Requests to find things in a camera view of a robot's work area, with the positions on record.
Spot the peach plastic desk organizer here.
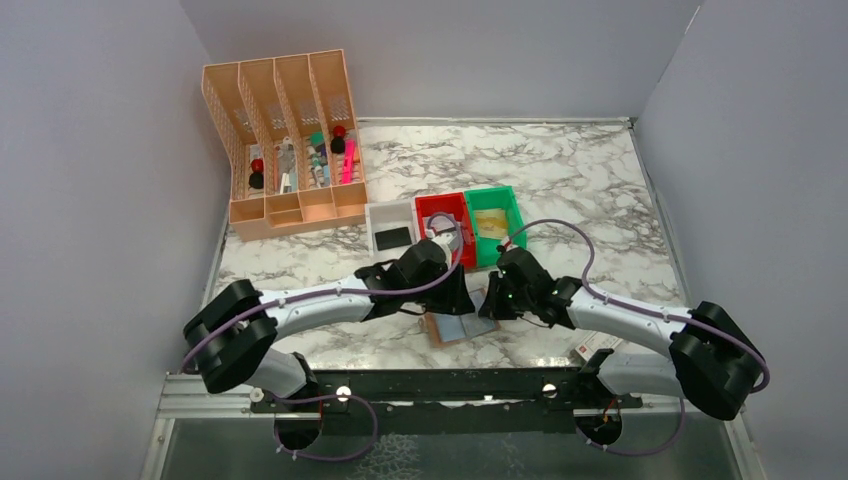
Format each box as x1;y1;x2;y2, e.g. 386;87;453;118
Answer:
201;49;369;241

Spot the white label with red mark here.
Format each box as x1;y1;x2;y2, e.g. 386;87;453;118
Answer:
573;332;623;362

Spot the black mounting rail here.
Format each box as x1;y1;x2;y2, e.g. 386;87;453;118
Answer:
250;367;642;436

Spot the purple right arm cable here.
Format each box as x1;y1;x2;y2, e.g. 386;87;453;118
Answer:
496;218;772;395

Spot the red black stamp left slot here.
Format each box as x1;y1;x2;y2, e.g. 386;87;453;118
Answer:
248;158;264;190

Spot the black card in white bin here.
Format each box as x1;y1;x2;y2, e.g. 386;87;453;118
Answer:
374;226;413;251

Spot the red black stamp right slot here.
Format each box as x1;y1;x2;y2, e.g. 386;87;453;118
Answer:
330;125;347;155

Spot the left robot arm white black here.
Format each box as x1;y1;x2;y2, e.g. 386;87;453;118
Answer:
181;240;476;411

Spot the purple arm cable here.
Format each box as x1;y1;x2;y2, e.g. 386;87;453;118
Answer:
178;211;465;376
496;218;772;395

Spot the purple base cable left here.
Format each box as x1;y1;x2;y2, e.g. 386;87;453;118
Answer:
272;394;380;464

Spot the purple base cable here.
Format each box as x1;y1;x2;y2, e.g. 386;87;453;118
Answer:
573;397;687;458
272;394;380;464

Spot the white plastic bin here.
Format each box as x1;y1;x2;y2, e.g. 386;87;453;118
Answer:
365;199;420;262

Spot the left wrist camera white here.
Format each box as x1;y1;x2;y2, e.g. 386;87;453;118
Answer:
431;228;464;261

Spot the brown leather card holder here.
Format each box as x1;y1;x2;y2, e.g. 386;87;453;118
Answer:
420;313;500;348

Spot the red plastic bin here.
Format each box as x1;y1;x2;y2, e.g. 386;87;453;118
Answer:
414;192;477;269

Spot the pink highlighter marker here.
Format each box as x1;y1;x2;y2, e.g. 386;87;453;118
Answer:
340;139;357;184

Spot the white card in red bin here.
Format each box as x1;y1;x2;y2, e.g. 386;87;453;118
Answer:
425;213;467;252

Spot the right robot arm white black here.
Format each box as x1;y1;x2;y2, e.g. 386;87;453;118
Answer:
479;247;766;421

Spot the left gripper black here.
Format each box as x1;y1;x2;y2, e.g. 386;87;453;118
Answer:
404;263;475;316

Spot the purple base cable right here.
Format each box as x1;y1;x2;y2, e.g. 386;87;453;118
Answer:
573;397;687;458

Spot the red black stamp slot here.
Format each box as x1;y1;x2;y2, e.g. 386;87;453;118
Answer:
248;158;264;190
330;125;347;155

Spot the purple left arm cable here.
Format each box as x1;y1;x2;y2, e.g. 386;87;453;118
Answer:
178;211;465;376

